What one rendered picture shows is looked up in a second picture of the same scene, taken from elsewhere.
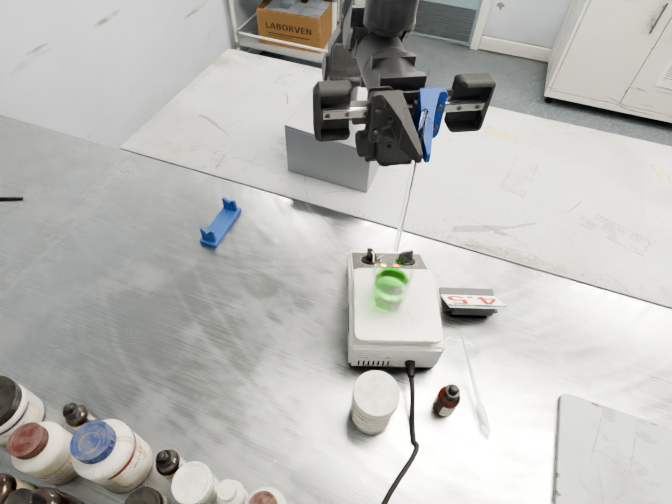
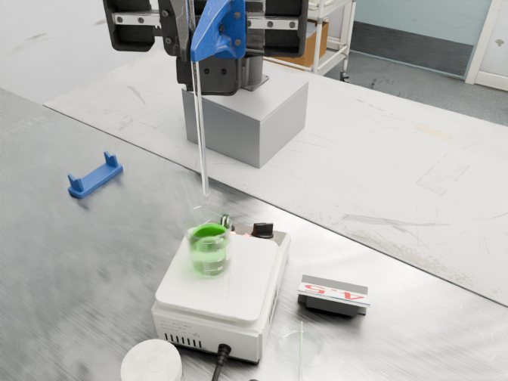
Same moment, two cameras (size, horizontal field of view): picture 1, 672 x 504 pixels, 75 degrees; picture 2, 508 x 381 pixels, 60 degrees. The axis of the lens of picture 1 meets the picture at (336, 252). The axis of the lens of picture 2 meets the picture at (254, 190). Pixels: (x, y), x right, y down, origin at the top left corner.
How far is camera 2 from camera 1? 0.25 m
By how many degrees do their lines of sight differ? 15
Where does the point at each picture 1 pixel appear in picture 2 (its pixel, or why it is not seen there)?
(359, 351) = (160, 318)
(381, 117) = (171, 22)
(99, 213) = not seen: outside the picture
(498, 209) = (405, 204)
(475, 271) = (354, 264)
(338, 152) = (230, 120)
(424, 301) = (253, 273)
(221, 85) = (159, 64)
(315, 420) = not seen: outside the picture
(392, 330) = (200, 298)
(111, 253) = not seen: outside the picture
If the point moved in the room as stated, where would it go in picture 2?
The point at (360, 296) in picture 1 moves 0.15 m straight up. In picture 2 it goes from (181, 255) to (165, 153)
